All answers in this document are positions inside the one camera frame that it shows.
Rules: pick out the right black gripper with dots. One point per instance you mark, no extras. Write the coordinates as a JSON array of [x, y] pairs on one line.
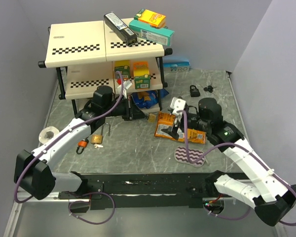
[[171, 131]]

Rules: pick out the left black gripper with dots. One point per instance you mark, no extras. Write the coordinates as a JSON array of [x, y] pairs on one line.
[[133, 113]]

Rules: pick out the small brass padlock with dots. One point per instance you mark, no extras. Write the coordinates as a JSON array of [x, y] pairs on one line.
[[151, 118]]

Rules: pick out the black Kaijing padlock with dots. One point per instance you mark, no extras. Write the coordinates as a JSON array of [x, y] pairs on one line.
[[194, 91]]

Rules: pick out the large brass long-shackle padlock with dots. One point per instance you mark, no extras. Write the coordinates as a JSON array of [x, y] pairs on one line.
[[97, 139]]

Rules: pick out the orange black padlock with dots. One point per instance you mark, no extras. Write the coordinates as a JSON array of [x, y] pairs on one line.
[[81, 146]]

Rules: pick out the black key bunch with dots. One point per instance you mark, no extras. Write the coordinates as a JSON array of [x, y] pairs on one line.
[[209, 89]]

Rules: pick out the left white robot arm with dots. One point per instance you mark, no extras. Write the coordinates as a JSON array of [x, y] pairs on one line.
[[33, 169]]

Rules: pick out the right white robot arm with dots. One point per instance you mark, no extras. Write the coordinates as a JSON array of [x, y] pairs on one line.
[[272, 198]]

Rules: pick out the silver key on table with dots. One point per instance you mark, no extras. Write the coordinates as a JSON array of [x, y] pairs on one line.
[[98, 146]]

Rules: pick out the orange kettle chip bag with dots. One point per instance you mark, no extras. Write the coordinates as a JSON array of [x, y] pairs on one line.
[[166, 121]]

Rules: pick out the blue chip bag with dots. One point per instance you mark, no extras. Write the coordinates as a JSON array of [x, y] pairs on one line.
[[147, 99]]

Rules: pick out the purple wavy sponge pad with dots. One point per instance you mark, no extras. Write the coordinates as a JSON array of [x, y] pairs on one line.
[[196, 157]]

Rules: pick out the green yellow box right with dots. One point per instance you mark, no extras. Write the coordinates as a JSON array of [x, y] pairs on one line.
[[141, 75]]

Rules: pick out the green yellow box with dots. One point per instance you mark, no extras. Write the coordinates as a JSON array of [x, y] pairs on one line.
[[123, 66], [141, 75]]

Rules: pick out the green yellow box left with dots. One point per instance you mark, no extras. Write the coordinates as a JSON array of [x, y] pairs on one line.
[[123, 66]]

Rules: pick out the blue white toothpaste box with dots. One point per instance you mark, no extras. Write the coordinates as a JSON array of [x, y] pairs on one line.
[[175, 67]]

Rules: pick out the beige checkered three-tier shelf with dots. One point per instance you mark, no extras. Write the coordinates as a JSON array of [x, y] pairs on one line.
[[84, 55]]

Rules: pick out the long black box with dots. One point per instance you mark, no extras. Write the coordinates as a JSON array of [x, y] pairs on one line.
[[120, 28]]

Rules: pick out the teal toothpaste box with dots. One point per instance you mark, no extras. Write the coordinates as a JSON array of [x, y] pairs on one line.
[[145, 31]]

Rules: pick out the orange yellow snack box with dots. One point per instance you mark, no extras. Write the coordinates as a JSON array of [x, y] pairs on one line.
[[152, 18]]

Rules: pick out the clear tape roll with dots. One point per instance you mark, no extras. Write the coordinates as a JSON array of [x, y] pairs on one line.
[[47, 134]]

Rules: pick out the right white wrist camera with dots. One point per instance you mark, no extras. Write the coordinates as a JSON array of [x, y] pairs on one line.
[[176, 108]]

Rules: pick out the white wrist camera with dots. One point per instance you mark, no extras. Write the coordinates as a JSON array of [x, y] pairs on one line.
[[176, 108], [122, 89]]

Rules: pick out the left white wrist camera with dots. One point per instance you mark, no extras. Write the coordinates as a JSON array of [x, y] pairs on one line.
[[122, 89]]

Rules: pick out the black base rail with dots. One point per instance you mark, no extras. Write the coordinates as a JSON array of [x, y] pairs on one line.
[[147, 190]]

